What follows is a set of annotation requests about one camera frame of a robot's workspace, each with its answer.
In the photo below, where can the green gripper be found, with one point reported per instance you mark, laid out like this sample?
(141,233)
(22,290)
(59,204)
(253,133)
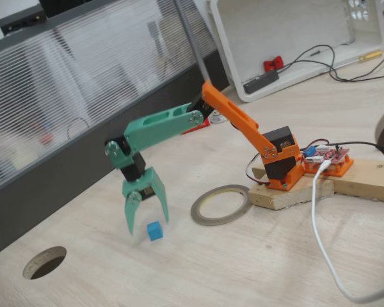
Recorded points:
(143,188)

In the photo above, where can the blue cube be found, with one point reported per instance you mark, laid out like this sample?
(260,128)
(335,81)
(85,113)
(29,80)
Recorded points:
(155,231)

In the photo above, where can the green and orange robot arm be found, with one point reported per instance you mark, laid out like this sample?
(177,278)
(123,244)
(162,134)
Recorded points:
(166,123)

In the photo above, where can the red flat object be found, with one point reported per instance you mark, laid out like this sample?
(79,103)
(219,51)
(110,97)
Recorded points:
(198,128)

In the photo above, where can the small silver cylinder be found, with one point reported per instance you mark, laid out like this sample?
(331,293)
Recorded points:
(217,119)

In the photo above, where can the frosted grey desk partition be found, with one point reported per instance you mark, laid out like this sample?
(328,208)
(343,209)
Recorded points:
(83,80)

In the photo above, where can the wooden base block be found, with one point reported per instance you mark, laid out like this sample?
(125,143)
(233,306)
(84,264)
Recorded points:
(288,198)

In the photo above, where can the black power strip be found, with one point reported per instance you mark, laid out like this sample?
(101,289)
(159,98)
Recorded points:
(260,82)

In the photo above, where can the red clamp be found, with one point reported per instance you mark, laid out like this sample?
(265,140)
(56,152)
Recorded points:
(273,64)

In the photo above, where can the red circuit board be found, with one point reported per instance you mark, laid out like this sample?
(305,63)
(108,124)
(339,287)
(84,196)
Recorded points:
(331,154)

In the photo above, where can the orange board holder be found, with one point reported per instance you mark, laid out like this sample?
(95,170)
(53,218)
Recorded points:
(339,168)

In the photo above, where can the white plastic crate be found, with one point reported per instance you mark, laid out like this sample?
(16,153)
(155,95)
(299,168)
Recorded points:
(275,32)

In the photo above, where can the black box device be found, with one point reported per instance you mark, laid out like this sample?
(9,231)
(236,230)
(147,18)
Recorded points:
(22,17)

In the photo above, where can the yellow screwdriver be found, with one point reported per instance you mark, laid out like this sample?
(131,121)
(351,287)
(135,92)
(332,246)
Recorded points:
(371,55)

